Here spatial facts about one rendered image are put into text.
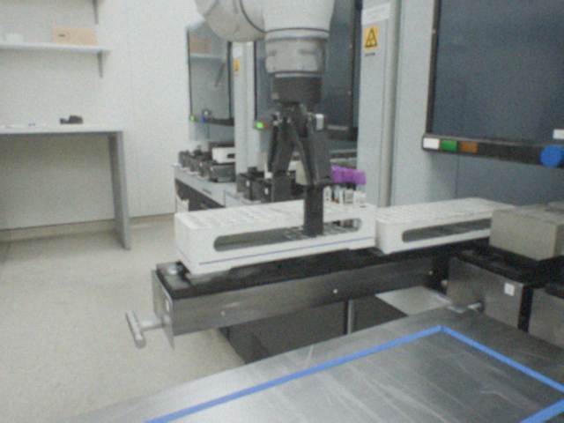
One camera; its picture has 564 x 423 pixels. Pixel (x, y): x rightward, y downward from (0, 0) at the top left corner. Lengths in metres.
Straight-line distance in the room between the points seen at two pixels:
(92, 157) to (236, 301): 3.57
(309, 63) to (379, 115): 0.44
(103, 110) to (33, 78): 0.53
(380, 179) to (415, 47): 0.29
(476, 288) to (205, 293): 0.41
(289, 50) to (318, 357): 0.40
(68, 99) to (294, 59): 3.54
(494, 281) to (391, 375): 0.36
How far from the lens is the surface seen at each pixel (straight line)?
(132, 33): 4.22
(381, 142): 1.09
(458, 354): 0.50
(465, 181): 1.05
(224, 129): 2.57
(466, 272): 0.80
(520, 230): 0.82
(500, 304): 0.77
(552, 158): 0.76
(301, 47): 0.67
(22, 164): 4.16
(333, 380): 0.43
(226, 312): 0.66
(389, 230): 0.77
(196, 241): 0.63
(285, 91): 0.68
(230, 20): 0.79
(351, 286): 0.74
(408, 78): 1.02
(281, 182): 0.77
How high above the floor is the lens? 1.05
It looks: 13 degrees down
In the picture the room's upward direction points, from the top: straight up
